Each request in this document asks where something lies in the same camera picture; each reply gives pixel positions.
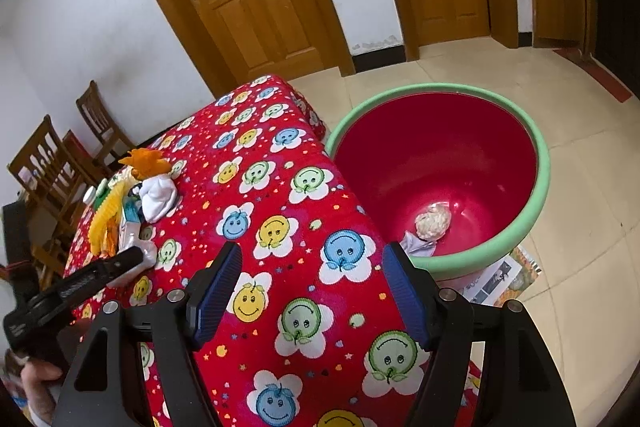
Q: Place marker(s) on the crumpled white paper ball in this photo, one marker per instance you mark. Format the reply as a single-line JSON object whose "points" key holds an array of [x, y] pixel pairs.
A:
{"points": [[432, 222]]}

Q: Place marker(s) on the green flower-shaped container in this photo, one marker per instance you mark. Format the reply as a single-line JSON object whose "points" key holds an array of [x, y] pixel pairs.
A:
{"points": [[103, 189]]}

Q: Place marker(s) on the red flower-print tablecloth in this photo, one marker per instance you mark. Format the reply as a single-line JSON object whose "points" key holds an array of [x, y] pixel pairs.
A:
{"points": [[300, 227]]}

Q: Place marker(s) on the white blue plastic packet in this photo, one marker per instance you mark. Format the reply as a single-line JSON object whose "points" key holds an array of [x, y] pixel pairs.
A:
{"points": [[142, 244]]}

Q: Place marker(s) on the yellow ribbed wrapper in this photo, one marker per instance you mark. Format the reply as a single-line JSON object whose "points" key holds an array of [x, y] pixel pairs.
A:
{"points": [[107, 217]]}

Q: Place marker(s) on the orange frilly wrapper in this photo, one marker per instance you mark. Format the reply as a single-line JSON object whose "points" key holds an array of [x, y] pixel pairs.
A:
{"points": [[147, 162]]}

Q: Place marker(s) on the grey-white crumpled wrapper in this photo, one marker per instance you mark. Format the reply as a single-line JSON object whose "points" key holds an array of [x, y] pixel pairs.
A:
{"points": [[419, 247]]}

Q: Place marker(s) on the white-lidded small jar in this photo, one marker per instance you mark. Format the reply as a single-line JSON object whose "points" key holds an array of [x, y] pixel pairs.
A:
{"points": [[89, 195]]}

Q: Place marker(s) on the red basin with green rim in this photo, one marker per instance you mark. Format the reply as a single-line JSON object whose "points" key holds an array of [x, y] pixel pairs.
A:
{"points": [[450, 157]]}

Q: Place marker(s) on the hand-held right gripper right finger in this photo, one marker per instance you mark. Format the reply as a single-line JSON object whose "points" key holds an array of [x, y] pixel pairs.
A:
{"points": [[407, 302]]}

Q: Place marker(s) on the person's left hand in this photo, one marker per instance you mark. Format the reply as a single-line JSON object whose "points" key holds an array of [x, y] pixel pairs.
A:
{"points": [[40, 387]]}

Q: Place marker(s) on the large white paper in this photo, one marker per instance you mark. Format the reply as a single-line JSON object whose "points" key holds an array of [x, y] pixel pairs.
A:
{"points": [[157, 199]]}

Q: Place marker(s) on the printed newspaper sheet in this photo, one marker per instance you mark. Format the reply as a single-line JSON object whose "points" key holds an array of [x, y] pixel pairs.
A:
{"points": [[500, 277]]}

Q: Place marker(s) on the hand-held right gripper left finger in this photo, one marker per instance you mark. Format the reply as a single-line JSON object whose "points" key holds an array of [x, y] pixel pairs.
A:
{"points": [[215, 297]]}

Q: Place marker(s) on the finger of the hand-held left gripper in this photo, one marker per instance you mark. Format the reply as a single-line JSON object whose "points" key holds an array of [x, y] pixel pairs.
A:
{"points": [[100, 277]]}

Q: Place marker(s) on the dark furniture piece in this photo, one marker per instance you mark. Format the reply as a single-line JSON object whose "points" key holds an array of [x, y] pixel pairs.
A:
{"points": [[15, 232]]}

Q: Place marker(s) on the wooden chair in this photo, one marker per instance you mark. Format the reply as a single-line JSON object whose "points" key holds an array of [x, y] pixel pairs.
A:
{"points": [[102, 122], [45, 167]]}

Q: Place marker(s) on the blue and white packet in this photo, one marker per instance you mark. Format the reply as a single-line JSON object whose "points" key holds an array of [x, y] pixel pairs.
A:
{"points": [[131, 212]]}

